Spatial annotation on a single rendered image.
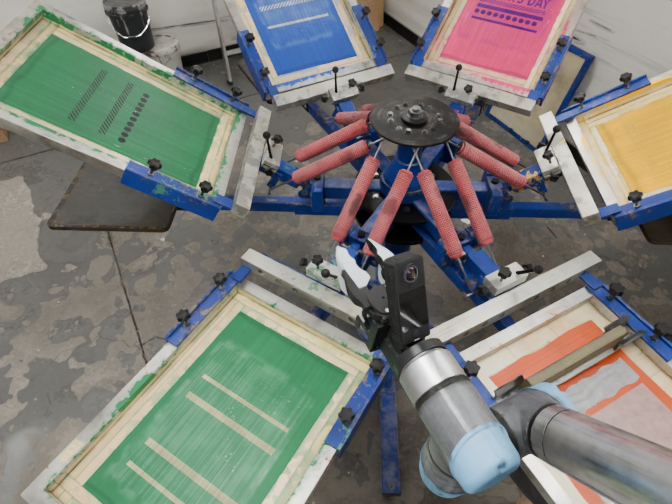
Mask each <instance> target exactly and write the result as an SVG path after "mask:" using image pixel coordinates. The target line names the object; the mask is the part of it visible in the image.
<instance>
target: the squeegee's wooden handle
mask: <svg viewBox="0 0 672 504"><path fill-rule="evenodd" d="M627 334H628V332H627V330H626V329H625V328H624V327H623V326H621V325H619V326H617V327H615V328H613V329H612V330H610V331H608V332H606V333H605V334H603V335H601V336H599V337H598V338H596V339H594V340H592V341H591V342H589V343H587V344H585V345H584V346H582V347H580V348H578V349H577V350H575V351H573V352H571V353H570V354H568V355H566V356H564V357H563V358H561V359H559V360H557V361H556V362H554V363H552V364H550V365H548V366H547V367H545V368H543V369H541V370H540V371H538V372H536V373H534V374H533V375H531V376H529V377H527V378H526V379H525V380H524V381H523V383H522V384H521V386H520V387H519V388H518V390H517V391H519V390H521V389H523V388H526V387H531V386H533V385H536V384H538V383H541V382H547V383H552V382H554V381H556V380H557V379H559V378H561V377H563V376H564V375H566V374H568V373H569V372H571V371H573V370H574V369H576V368H578V367H580V366H581V365H583V364H585V363H586V362H588V361H590V360H591V359H593V358H595V357H597V356H598V355H600V354H602V353H603V352H605V351H607V350H609V349H610V348H613V347H615V346H616V345H617V344H618V343H619V342H620V341H621V340H622V339H623V338H624V337H625V336H626V335H627Z"/></svg>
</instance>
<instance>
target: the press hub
mask: <svg viewBox="0 0 672 504"><path fill-rule="evenodd" d="M370 122H371V125H372V127H373V129H374V130H375V132H376V133H377V134H379V135H380V136H381V137H383V138H384V139H386V140H388V141H390V142H392V143H395V144H398V150H397V151H396V152H395V154H394V155H390V156H386V157H387V158H388V159H389V160H390V161H391V162H390V163H389V164H388V165H387V166H386V167H385V168H384V169H383V171H381V169H380V168H379V167H378V169H377V171H376V173H375V175H374V178H373V179H380V188H381V191H367V193H366V195H365V197H364V199H363V201H362V203H361V206H362V207H363V208H364V209H365V210H358V212H357V214H356V216H355V219H356V221H357V223H358V224H359V226H360V227H362V226H363V225H364V224H365V222H366V221H367V220H368V219H369V218H370V216H371V215H372V214H373V213H374V211H375V210H376V209H377V208H378V206H379V205H380V204H381V203H382V201H383V200H384V199H385V198H386V197H387V196H388V194H389V192H390V189H391V187H392V185H393V183H394V181H395V179H396V177H397V174H398V172H399V170H402V169H406V170H407V168H408V166H409V164H410V162H411V160H412V158H413V155H414V152H413V149H412V147H415V150H416V149H417V148H419V150H418V152H417V155H418V157H419V160H420V162H421V165H422V167H423V170H424V171H425V170H427V168H426V166H425V164H424V155H423V154H422V150H423V147H432V146H436V145H440V144H443V143H445V142H447V141H449V140H450V139H452V138H453V137H454V136H455V135H456V133H457V132H458V130H459V126H460V121H459V117H458V115H457V113H456V112H455V111H454V110H453V109H452V108H451V107H450V106H449V105H447V104H445V103H444V102H442V101H439V100H437V99H434V98H431V97H427V96H421V95H399V96H394V97H390V98H387V99H385V100H383V101H381V102H380V103H378V104H377V105H376V106H375V107H374V108H373V110H372V112H371V115H370ZM428 169H429V171H430V170H431V172H432V174H433V177H434V179H435V180H442V181H453V179H452V178H451V176H450V175H449V174H448V173H447V172H446V171H445V170H444V169H443V168H442V167H440V166H439V165H437V164H435V163H434V162H432V163H431V165H430V166H429V167H428ZM409 171H410V172H412V173H413V174H412V175H413V179H412V181H411V183H410V185H409V187H408V189H407V191H406V194H405V196H404V198H403V200H402V202H401V204H400V206H399V209H398V211H397V213H396V215H395V217H394V219H393V221H392V223H393V224H397V225H396V226H395V227H394V229H393V230H392V231H391V233H390V234H389V235H388V237H387V238H386V241H385V243H386V244H385V248H386V249H388V250H389V251H390V252H391V253H393V254H394V255H397V254H400V253H404V252H407V251H409V252H410V246H411V245H418V244H422V243H423V239H422V237H421V236H420V235H419V234H418V233H417V232H416V231H415V230H414V228H413V227H412V226H411V225H420V224H426V223H427V222H428V220H427V219H426V218H425V217H424V216H423V215H422V214H421V213H420V212H419V211H418V210H417V208H416V207H415V206H414V205H413V204H412V202H413V201H417V200H420V199H422V198H424V197H425V196H424V194H423V191H422V189H421V186H420V184H419V181H418V179H417V177H416V176H418V173H420V172H422V171H421V169H420V166H419V164H418V161H417V159H416V157H415V159H414V161H413V163H412V165H411V167H410V170H409ZM440 194H441V196H442V199H443V201H444V204H445V206H446V209H447V211H449V210H450V209H451V208H452V206H453V204H454V201H455V198H456V193H451V192H440Z"/></svg>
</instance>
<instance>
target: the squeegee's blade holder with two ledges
mask: <svg viewBox="0 0 672 504"><path fill-rule="evenodd" d="M613 353H614V350H613V349H612V348H610V349H609V350H607V351H605V352H603V353H602V354H600V355H598V356H597V357H595V358H593V359H591V360H590V361H588V362H586V363H585V364H583V365H581V366H580V367H578V368H576V369H574V370H573V371H571V372H569V373H568V374H566V375H564V376H563V377H561V378H559V379H557V380H556V381H554V382H552V383H551V384H554V385H556V386H559V385H560V384H562V383H564V382H565V381H567V380H569V379H570V378H572V377H574V376H576V375H577V374H579V373H581V372H582V371H584V370H586V369H587V368H589V367H591V366H592V365H594V364H596V363H597V362H599V361H601V360H602V359H604V358H606V357H608V356H609V355H611V354H613Z"/></svg>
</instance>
